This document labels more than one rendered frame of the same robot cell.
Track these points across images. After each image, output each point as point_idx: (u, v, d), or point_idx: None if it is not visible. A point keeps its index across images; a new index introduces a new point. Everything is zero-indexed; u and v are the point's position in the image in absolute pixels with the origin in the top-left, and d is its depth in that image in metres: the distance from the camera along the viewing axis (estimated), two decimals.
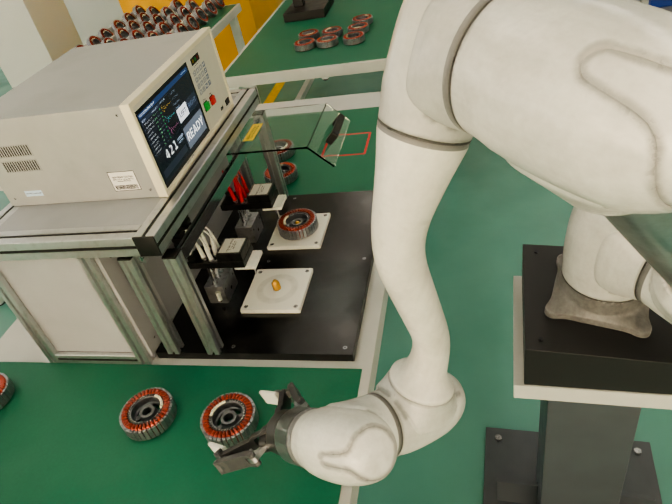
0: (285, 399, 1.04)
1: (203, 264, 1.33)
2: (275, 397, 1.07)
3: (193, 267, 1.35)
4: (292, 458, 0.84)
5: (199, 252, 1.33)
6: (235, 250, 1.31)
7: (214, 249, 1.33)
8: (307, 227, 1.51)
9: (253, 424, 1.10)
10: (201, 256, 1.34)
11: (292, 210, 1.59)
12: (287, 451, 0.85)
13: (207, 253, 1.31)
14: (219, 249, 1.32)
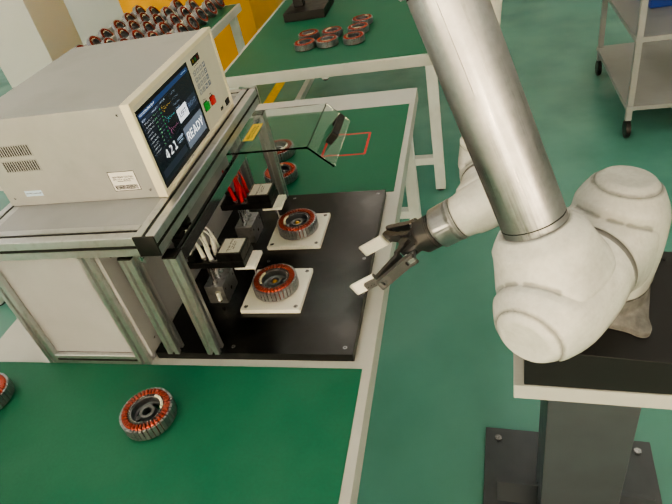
0: (394, 233, 1.30)
1: (203, 264, 1.33)
2: (380, 239, 1.32)
3: (193, 267, 1.35)
4: (455, 229, 1.13)
5: (199, 252, 1.33)
6: (235, 250, 1.31)
7: (214, 249, 1.33)
8: (307, 227, 1.51)
9: (297, 276, 1.38)
10: (201, 256, 1.34)
11: (292, 210, 1.59)
12: (449, 227, 1.13)
13: (207, 253, 1.31)
14: (219, 249, 1.32)
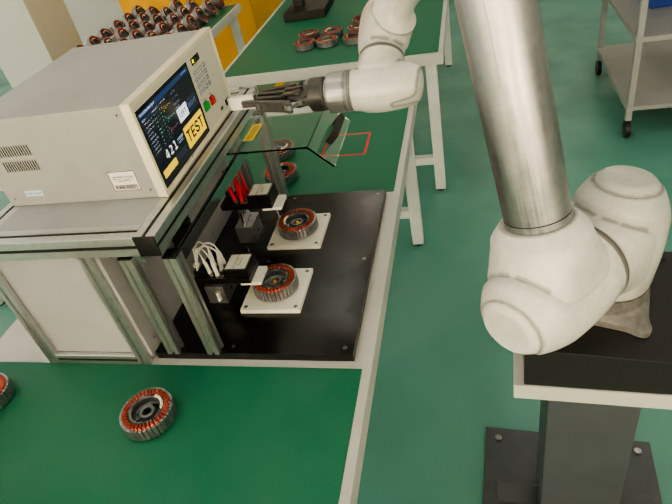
0: (272, 93, 1.31)
1: (210, 280, 1.36)
2: (253, 98, 1.30)
3: (200, 282, 1.38)
4: (346, 97, 1.21)
5: (206, 268, 1.36)
6: (241, 266, 1.34)
7: (220, 265, 1.36)
8: (307, 227, 1.51)
9: (297, 276, 1.38)
10: (208, 272, 1.37)
11: (292, 210, 1.59)
12: (342, 92, 1.21)
13: (214, 269, 1.34)
14: (225, 265, 1.35)
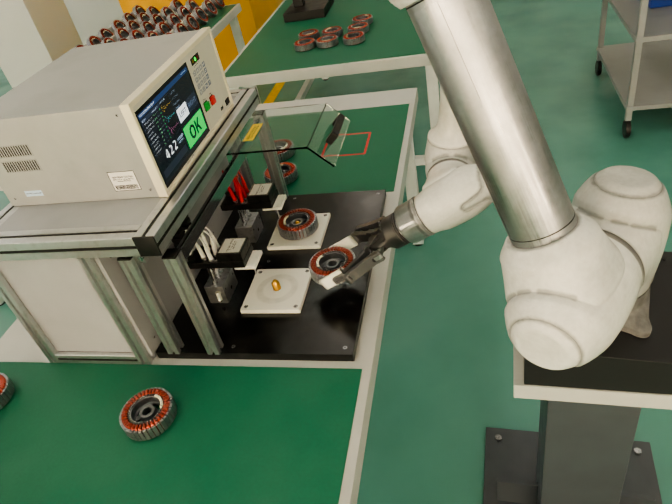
0: (362, 232, 1.32)
1: (203, 264, 1.33)
2: (349, 240, 1.34)
3: (193, 267, 1.35)
4: (421, 226, 1.16)
5: (199, 252, 1.33)
6: (235, 250, 1.31)
7: (214, 249, 1.33)
8: (307, 227, 1.51)
9: None
10: (201, 256, 1.34)
11: (292, 210, 1.59)
12: (415, 224, 1.16)
13: (207, 253, 1.31)
14: (219, 249, 1.32)
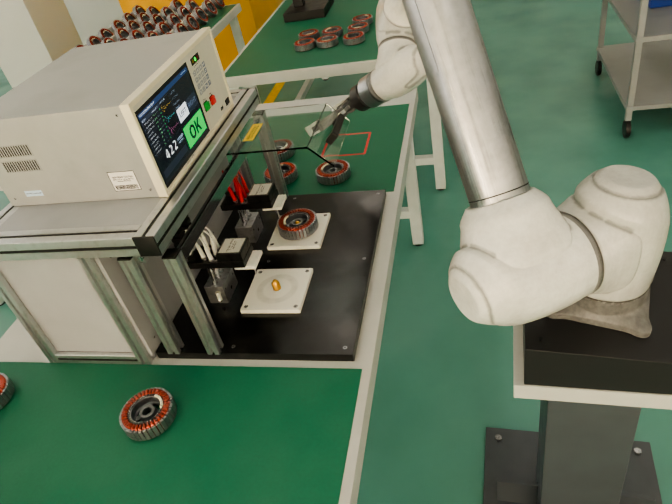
0: None
1: (203, 264, 1.33)
2: (342, 103, 1.71)
3: (193, 267, 1.35)
4: (371, 91, 1.49)
5: (199, 252, 1.33)
6: (235, 250, 1.31)
7: (214, 249, 1.33)
8: (307, 227, 1.51)
9: (349, 170, 1.80)
10: (201, 256, 1.34)
11: (292, 210, 1.59)
12: (368, 88, 1.49)
13: (207, 253, 1.31)
14: (219, 249, 1.32)
